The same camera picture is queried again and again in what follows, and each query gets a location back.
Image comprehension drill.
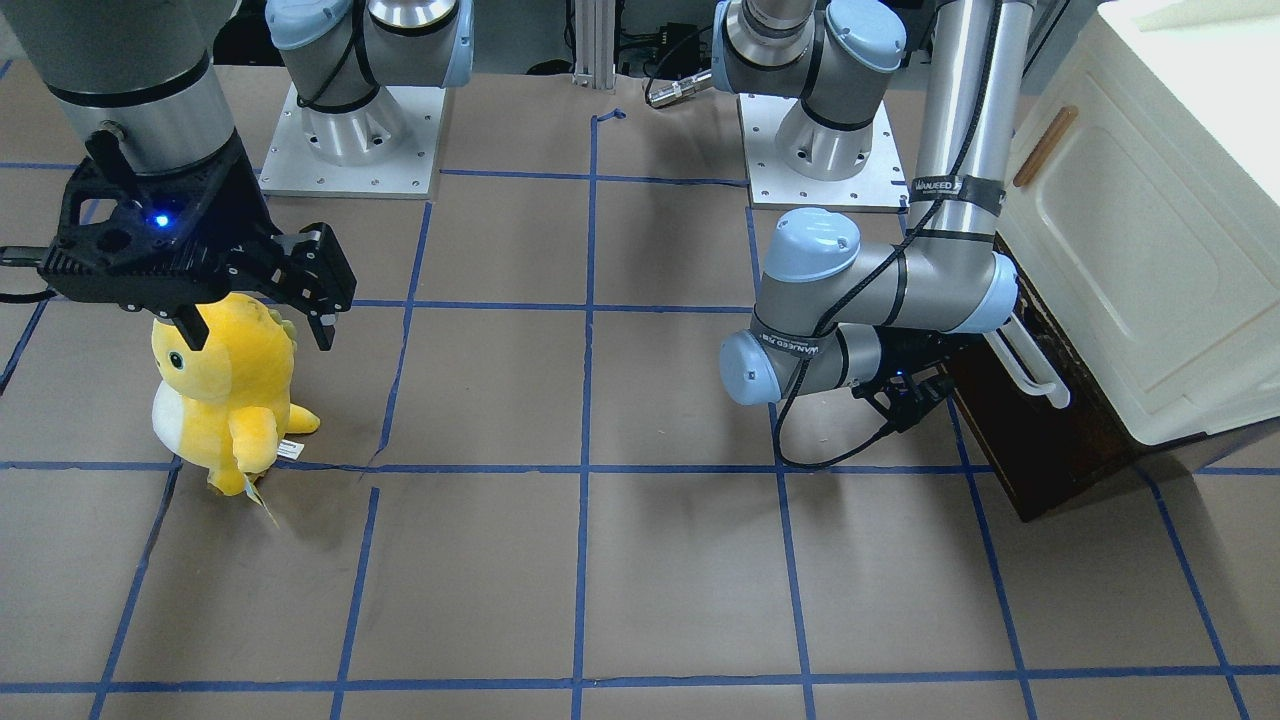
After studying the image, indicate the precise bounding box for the black gripper at drawer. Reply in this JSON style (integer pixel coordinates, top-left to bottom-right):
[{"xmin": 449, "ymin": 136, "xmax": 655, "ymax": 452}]
[{"xmin": 851, "ymin": 334, "xmax": 977, "ymax": 436}]

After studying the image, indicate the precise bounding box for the black gripper near toy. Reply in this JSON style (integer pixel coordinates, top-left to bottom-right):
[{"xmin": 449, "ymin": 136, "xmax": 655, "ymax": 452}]
[{"xmin": 38, "ymin": 129, "xmax": 357, "ymax": 351}]

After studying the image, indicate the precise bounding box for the dark brown wooden drawer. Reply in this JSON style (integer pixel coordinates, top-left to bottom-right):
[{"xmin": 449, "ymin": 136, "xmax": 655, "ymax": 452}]
[{"xmin": 945, "ymin": 269, "xmax": 1160, "ymax": 521}]

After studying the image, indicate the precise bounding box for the silver robot arm near toy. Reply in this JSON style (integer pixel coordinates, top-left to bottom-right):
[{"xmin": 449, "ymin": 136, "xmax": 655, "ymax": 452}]
[{"xmin": 3, "ymin": 1, "xmax": 475, "ymax": 350}]

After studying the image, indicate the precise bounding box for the silver robot arm with drawer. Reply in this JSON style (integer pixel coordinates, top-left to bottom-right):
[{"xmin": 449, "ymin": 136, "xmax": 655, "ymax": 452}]
[{"xmin": 713, "ymin": 1, "xmax": 1036, "ymax": 425}]

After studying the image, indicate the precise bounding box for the yellow plush dinosaur toy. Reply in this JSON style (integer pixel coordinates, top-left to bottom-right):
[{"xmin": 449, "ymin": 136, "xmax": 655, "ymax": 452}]
[{"xmin": 150, "ymin": 293, "xmax": 321, "ymax": 502}]

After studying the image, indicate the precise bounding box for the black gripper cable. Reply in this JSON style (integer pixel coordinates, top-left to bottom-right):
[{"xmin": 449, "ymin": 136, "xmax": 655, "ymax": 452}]
[{"xmin": 772, "ymin": 0, "xmax": 1011, "ymax": 471}]

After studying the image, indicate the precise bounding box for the white drawer handle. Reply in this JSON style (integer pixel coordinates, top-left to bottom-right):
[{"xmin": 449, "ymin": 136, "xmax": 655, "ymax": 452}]
[{"xmin": 983, "ymin": 315, "xmax": 1073, "ymax": 410}]

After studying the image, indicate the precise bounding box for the robot base plate near box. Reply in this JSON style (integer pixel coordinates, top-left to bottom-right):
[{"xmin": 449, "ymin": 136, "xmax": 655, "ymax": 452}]
[{"xmin": 739, "ymin": 94, "xmax": 908, "ymax": 213}]

